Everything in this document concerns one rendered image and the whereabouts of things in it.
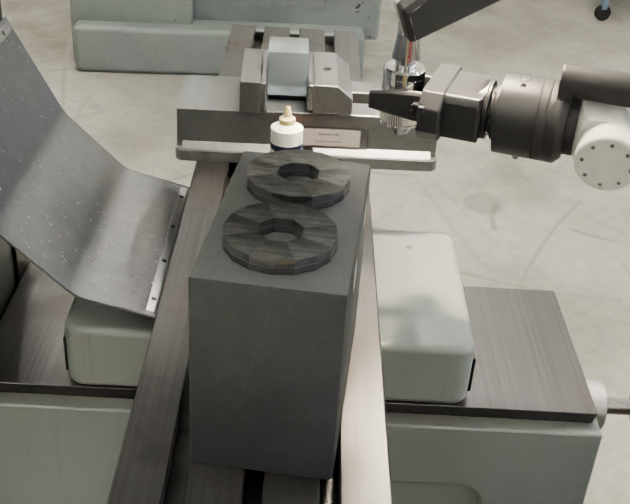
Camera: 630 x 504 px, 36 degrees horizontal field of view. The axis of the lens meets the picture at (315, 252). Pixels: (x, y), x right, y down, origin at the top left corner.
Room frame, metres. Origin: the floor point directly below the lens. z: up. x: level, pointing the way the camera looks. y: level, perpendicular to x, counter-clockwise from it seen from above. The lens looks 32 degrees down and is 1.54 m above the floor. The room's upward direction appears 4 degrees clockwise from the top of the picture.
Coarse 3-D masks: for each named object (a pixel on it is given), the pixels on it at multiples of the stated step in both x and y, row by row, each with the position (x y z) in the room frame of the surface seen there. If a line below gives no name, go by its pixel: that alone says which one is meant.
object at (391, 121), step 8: (384, 80) 1.01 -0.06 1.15; (392, 80) 1.00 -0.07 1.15; (424, 80) 1.01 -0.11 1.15; (384, 88) 1.00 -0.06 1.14; (392, 88) 1.00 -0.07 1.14; (400, 88) 0.99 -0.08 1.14; (408, 88) 0.99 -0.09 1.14; (416, 88) 1.00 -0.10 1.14; (384, 120) 1.00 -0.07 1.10; (392, 120) 0.99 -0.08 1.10; (400, 120) 0.99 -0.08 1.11; (408, 120) 0.99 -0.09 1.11; (400, 128) 0.99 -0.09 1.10; (408, 128) 0.99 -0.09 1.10
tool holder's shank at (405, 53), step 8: (400, 32) 1.01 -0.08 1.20; (400, 40) 1.01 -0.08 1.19; (408, 40) 1.00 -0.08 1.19; (400, 48) 1.00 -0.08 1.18; (408, 48) 1.00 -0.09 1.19; (416, 48) 1.01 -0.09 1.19; (392, 56) 1.01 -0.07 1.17; (400, 56) 1.00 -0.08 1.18; (408, 56) 1.00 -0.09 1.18; (416, 56) 1.00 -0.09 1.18; (400, 64) 1.01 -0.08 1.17; (408, 64) 1.00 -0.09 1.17
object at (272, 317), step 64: (256, 192) 0.72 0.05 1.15; (320, 192) 0.71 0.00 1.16; (256, 256) 0.61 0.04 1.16; (320, 256) 0.62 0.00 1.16; (192, 320) 0.59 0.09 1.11; (256, 320) 0.59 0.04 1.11; (320, 320) 0.58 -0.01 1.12; (192, 384) 0.59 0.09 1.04; (256, 384) 0.59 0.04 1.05; (320, 384) 0.58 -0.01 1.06; (192, 448) 0.59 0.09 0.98; (256, 448) 0.59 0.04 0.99; (320, 448) 0.58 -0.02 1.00
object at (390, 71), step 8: (384, 64) 1.02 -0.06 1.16; (392, 64) 1.02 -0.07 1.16; (416, 64) 1.02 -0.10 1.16; (384, 72) 1.01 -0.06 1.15; (392, 72) 1.00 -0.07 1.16; (400, 72) 1.00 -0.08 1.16; (408, 72) 1.00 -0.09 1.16; (416, 72) 1.00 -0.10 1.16; (424, 72) 1.01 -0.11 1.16; (400, 80) 0.99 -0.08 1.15; (408, 80) 0.99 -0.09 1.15; (416, 80) 1.00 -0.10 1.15
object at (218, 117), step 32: (256, 64) 1.23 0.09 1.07; (192, 96) 1.21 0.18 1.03; (224, 96) 1.21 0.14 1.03; (256, 96) 1.17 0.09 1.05; (288, 96) 1.25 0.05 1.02; (192, 128) 1.17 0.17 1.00; (224, 128) 1.17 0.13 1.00; (256, 128) 1.17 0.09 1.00; (320, 128) 1.17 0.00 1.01; (352, 128) 1.18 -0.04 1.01; (384, 128) 1.18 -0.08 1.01; (192, 160) 1.15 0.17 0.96; (224, 160) 1.15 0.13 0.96; (352, 160) 1.16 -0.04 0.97; (384, 160) 1.16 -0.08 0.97; (416, 160) 1.17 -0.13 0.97
